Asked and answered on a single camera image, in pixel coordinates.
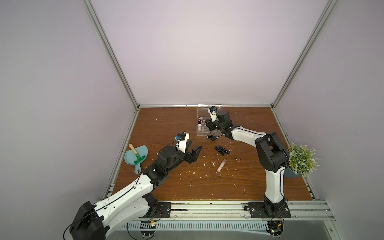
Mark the aluminium front rail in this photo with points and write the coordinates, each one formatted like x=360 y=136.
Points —
x=234 y=211

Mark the left controller board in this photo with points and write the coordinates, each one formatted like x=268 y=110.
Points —
x=147 y=229

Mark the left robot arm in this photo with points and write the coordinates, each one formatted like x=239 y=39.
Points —
x=97 y=221

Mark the right controller board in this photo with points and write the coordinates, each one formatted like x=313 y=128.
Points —
x=275 y=228

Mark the controller board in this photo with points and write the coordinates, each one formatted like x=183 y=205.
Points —
x=147 y=229
x=275 y=228

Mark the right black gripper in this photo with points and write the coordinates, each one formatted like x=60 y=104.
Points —
x=213 y=126

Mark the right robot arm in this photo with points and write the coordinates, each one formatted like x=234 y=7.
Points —
x=272 y=154

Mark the green artificial plant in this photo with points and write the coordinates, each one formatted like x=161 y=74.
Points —
x=302 y=159

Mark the teal dustpan tray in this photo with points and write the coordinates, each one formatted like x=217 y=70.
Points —
x=135 y=157

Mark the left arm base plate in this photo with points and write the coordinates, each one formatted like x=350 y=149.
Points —
x=159 y=210

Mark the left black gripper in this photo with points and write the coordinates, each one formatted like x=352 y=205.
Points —
x=190 y=158

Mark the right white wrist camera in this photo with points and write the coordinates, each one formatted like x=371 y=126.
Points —
x=213 y=113

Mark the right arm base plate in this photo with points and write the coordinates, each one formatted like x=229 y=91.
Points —
x=268 y=209

